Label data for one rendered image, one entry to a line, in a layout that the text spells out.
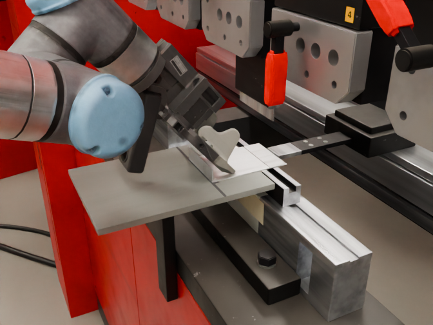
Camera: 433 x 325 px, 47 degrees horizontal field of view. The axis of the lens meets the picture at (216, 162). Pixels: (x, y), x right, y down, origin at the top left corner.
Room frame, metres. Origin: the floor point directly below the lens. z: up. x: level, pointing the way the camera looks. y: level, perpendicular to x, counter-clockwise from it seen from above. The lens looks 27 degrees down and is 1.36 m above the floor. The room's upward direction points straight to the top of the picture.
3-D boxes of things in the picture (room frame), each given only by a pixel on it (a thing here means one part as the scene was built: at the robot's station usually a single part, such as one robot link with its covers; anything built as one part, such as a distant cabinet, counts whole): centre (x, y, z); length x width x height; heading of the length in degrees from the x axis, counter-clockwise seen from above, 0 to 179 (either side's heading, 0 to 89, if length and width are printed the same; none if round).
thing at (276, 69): (0.55, -0.07, 1.20); 0.04 x 0.02 x 0.10; 116
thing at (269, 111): (0.72, -0.06, 1.13); 0.10 x 0.02 x 0.10; 26
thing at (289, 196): (0.71, -0.07, 0.98); 0.20 x 0.03 x 0.03; 26
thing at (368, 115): (0.78, -0.21, 1.01); 0.26 x 0.12 x 0.05; 116
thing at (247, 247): (0.65, -0.03, 0.89); 0.30 x 0.05 x 0.03; 26
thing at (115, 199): (0.65, 0.07, 1.00); 0.26 x 0.18 x 0.01; 116
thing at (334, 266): (0.67, -0.09, 0.92); 0.39 x 0.06 x 0.10; 26
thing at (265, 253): (0.56, -0.07, 0.91); 0.03 x 0.03 x 0.02
